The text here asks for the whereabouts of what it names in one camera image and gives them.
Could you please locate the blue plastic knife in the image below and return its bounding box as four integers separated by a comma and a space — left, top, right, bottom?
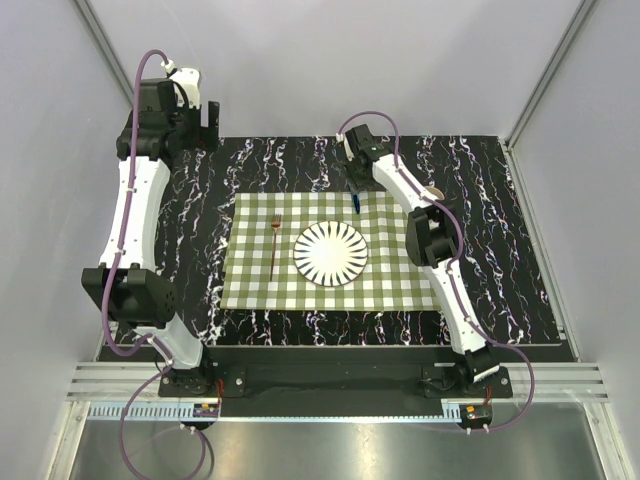
349, 184, 361, 215

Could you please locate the beige paper cup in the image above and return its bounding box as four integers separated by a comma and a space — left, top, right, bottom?
425, 186, 445, 201

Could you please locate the white blue striped plate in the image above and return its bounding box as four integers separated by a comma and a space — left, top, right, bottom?
293, 220, 368, 288

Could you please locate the brown wooden fork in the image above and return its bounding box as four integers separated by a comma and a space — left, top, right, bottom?
269, 213, 282, 281

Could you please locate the green checkered cloth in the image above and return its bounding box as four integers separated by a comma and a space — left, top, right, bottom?
221, 192, 439, 311

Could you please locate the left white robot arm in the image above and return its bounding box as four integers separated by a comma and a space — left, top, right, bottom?
81, 68, 219, 396

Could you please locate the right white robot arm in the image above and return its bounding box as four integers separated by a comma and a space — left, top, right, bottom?
336, 124, 499, 397

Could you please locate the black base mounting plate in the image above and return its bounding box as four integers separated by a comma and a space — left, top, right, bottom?
159, 346, 513, 402

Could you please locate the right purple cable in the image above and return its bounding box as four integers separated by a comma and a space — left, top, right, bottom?
338, 110, 539, 435

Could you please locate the purple cable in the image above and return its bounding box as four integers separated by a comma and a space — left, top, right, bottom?
338, 110, 539, 435
101, 49, 214, 475

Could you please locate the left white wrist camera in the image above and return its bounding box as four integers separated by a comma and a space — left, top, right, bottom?
161, 59, 201, 109

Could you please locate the left aluminium frame post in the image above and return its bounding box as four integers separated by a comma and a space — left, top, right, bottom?
70, 0, 134, 121

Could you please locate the aluminium frame post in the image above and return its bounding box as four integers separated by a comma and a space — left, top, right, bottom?
507, 0, 601, 146
70, 0, 134, 121

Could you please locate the right aluminium frame post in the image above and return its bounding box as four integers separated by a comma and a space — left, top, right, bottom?
507, 0, 601, 146

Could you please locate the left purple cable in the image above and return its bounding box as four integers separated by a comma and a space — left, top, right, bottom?
101, 49, 214, 475

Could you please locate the aluminium front rail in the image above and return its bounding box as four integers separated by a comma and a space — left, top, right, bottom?
67, 363, 609, 423

